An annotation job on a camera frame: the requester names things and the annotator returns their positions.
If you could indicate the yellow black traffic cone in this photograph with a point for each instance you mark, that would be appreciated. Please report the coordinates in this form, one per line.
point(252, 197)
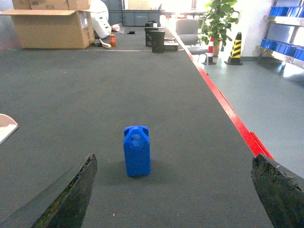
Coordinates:
point(235, 54)

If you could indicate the black block stack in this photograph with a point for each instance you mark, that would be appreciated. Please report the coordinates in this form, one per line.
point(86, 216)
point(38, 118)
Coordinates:
point(156, 38)

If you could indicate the wooden brush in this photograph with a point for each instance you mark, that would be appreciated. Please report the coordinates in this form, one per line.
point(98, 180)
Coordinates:
point(99, 43)

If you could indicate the metal shelf rack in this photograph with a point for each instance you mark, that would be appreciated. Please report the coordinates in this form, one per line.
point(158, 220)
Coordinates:
point(282, 45)

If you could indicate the large cardboard box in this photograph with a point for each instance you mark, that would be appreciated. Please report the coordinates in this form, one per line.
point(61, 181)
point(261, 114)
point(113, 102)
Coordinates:
point(52, 24)

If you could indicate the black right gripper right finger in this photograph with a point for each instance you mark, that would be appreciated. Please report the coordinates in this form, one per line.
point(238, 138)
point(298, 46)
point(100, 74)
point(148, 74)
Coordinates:
point(280, 191)

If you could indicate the red white traffic cone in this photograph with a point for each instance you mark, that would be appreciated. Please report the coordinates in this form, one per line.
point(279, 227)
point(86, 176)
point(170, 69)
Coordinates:
point(209, 54)

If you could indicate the beige plastic scoop tray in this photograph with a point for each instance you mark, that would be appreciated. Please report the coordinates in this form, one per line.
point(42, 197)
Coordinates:
point(7, 127)

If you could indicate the blue plastic part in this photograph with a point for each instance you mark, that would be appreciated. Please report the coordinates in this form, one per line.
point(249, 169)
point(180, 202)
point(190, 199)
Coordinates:
point(136, 146)

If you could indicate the grey office chair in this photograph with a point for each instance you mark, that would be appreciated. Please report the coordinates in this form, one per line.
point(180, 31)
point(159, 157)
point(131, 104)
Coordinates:
point(187, 31)

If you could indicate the green potted plant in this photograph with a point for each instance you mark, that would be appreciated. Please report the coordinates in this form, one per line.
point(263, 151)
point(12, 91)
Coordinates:
point(218, 19)

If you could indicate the red frame work table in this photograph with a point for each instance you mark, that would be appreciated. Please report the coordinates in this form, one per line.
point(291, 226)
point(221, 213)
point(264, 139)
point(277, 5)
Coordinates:
point(253, 142)

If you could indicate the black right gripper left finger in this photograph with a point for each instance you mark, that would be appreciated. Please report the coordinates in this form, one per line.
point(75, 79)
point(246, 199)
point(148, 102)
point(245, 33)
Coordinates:
point(62, 204)

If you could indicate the grey plastic crate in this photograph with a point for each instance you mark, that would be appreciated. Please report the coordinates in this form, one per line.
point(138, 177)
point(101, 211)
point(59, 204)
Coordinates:
point(134, 18)

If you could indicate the orange can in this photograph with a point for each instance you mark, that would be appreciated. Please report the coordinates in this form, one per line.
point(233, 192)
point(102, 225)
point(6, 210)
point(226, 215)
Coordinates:
point(112, 40)

